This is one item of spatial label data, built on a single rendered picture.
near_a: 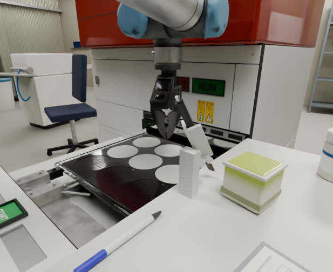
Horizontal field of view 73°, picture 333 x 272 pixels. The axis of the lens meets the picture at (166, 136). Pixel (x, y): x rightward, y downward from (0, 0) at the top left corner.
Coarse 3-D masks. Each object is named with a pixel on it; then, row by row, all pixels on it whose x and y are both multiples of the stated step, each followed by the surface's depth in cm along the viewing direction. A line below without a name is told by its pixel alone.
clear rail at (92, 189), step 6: (66, 168) 61; (66, 174) 60; (72, 174) 58; (78, 180) 56; (84, 180) 56; (84, 186) 54; (90, 186) 53; (96, 192) 51; (102, 192) 51; (102, 198) 50; (108, 198) 49; (108, 204) 48; (114, 204) 47; (120, 210) 46; (126, 210) 45; (126, 216) 44
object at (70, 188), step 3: (75, 183) 64; (78, 183) 64; (69, 186) 63; (72, 186) 63; (75, 186) 63; (78, 186) 64; (81, 186) 65; (66, 189) 61; (69, 189) 62; (72, 189) 63; (75, 189) 63; (78, 189) 64; (81, 189) 65; (84, 189) 66; (66, 195) 62; (69, 195) 62; (72, 195) 63
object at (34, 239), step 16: (0, 176) 46; (0, 192) 41; (16, 192) 41; (32, 208) 37; (16, 224) 33; (32, 224) 33; (48, 224) 33; (0, 240) 31; (16, 240) 31; (32, 240) 31; (48, 240) 31; (64, 240) 31; (0, 256) 28; (16, 256) 29; (32, 256) 29; (48, 256) 28; (64, 256) 28
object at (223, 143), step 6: (144, 120) 93; (150, 120) 91; (144, 126) 94; (150, 126) 91; (156, 126) 89; (174, 132) 83; (180, 132) 81; (210, 138) 73; (216, 138) 72; (222, 138) 72; (210, 144) 74; (216, 144) 72; (222, 144) 71; (228, 144) 70; (234, 144) 68
